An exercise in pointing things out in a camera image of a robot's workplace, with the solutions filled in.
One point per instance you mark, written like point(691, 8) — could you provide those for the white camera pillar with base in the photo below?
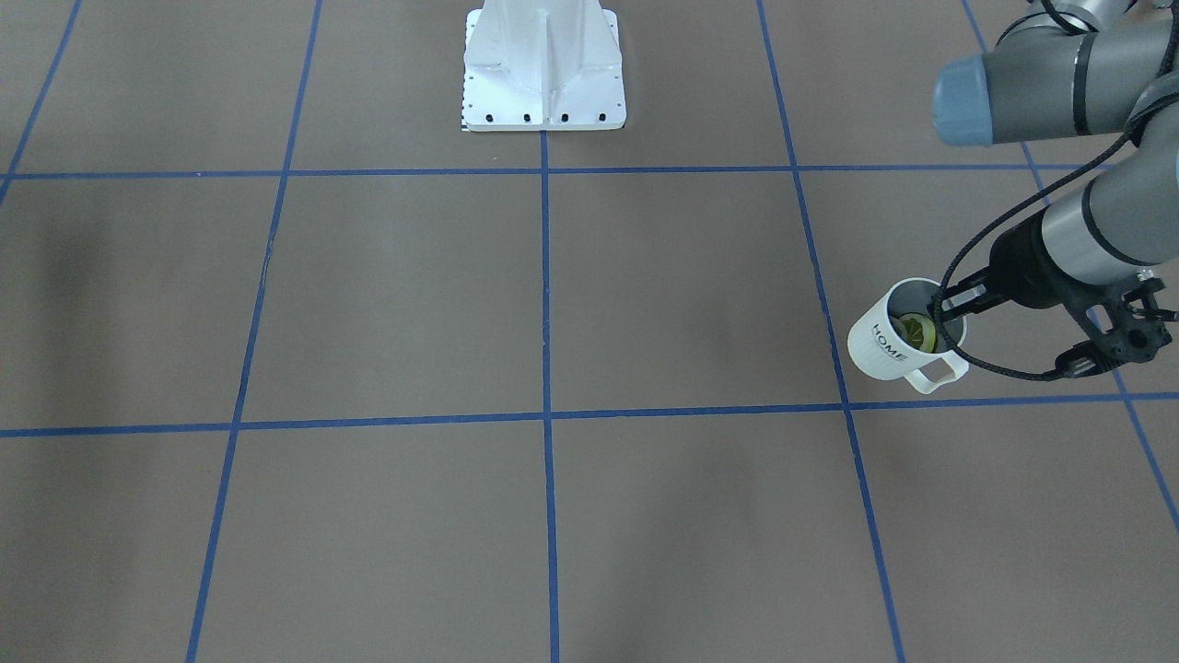
point(542, 66)

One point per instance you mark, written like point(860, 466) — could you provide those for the lemon slice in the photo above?
point(918, 331)

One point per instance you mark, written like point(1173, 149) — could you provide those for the white ribbed mug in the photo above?
point(878, 352)

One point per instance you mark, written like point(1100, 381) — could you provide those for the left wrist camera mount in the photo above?
point(1122, 321)

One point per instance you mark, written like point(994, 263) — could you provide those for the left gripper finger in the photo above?
point(971, 284)
point(963, 304)

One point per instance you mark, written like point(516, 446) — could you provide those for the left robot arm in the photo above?
point(1071, 70)

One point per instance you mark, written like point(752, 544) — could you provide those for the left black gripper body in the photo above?
point(1021, 262)

